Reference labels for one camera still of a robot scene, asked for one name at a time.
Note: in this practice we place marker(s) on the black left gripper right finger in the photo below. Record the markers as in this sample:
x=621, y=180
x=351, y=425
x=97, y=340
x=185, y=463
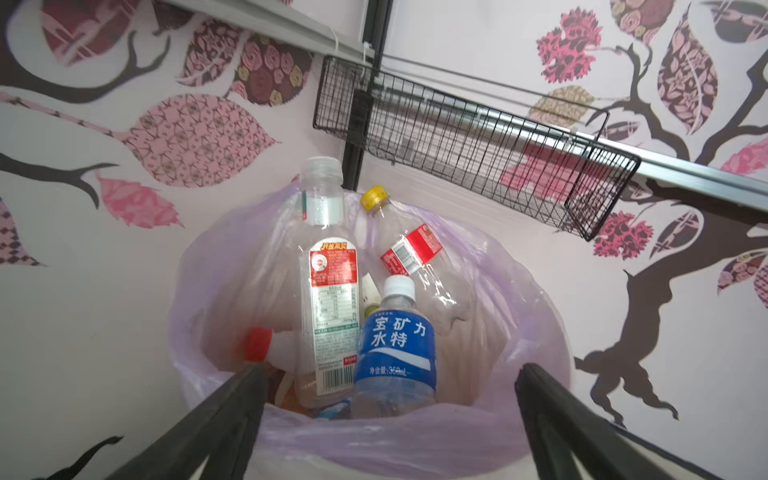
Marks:
x=563, y=433

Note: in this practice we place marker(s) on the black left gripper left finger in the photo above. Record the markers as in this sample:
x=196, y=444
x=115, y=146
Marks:
x=214, y=441

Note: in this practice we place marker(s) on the clear bottle blue label back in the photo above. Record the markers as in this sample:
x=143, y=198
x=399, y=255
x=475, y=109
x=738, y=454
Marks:
x=396, y=372

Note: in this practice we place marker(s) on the clear bottle green red label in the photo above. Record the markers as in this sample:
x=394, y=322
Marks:
x=329, y=328

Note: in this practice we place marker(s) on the clear bottle red label yellow cap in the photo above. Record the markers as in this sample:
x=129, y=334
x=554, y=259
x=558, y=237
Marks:
x=408, y=245

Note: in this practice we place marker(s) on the clear square bottle white label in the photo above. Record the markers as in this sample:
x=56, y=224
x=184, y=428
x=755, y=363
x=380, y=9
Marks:
x=370, y=296

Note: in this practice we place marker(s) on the cream bin with pink liner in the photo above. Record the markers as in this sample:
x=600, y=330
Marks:
x=233, y=277

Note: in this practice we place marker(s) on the black wire mesh basket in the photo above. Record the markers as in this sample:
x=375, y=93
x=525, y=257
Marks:
x=562, y=179

